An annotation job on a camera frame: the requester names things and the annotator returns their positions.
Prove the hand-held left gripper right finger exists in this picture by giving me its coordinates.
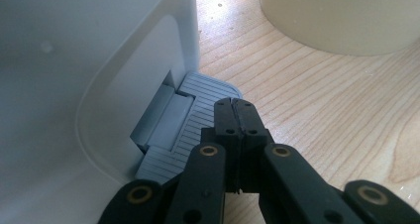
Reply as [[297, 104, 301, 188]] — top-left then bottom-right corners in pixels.
[[233, 98, 275, 194]]

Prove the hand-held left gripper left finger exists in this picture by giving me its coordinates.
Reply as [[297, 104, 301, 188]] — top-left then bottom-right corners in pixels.
[[200, 97, 245, 194]]

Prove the white pedal bin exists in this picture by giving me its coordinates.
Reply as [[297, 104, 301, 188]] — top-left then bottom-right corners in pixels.
[[0, 0, 201, 224]]

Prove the cream round container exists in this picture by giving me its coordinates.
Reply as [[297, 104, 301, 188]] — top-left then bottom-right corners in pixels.
[[260, 0, 420, 57]]

